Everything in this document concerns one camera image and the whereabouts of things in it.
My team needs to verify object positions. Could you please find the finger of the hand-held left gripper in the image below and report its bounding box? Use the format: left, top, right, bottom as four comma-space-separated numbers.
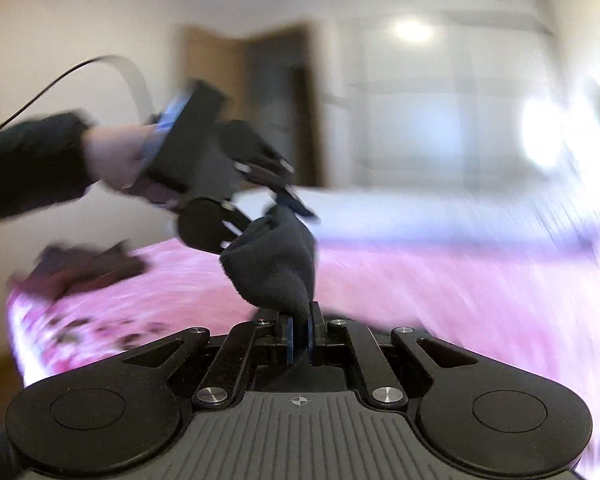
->
231, 146, 322, 222
220, 199, 256, 251

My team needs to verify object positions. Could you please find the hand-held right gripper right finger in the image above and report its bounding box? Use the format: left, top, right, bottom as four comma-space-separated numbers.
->
306, 301, 478, 410

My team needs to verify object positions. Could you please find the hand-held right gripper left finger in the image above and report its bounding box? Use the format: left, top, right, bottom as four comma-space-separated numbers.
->
122, 308, 296, 409

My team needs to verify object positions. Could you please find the black long-sleeved sweater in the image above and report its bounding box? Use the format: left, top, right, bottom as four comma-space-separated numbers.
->
219, 204, 319, 322

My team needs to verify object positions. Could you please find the person's left forearm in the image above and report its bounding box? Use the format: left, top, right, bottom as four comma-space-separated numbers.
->
0, 111, 95, 225

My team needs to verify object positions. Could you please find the person's left hand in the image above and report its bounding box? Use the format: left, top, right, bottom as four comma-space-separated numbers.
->
84, 125, 182, 207

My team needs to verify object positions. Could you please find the brown wooden door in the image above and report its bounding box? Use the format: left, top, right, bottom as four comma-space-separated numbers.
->
179, 24, 328, 192

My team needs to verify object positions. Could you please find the pink floral blanket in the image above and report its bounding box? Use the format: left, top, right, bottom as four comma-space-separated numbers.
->
5, 237, 600, 480

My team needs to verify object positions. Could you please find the dark brown cloth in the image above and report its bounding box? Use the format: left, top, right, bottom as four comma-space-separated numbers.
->
9, 241, 149, 302

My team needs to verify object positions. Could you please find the round ceiling light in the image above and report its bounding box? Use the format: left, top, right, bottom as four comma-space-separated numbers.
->
394, 18, 435, 45

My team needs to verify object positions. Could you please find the bright window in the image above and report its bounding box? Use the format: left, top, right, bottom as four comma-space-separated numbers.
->
521, 77, 600, 173

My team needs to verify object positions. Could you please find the black cable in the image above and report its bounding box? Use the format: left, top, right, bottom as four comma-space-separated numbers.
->
0, 55, 157, 135

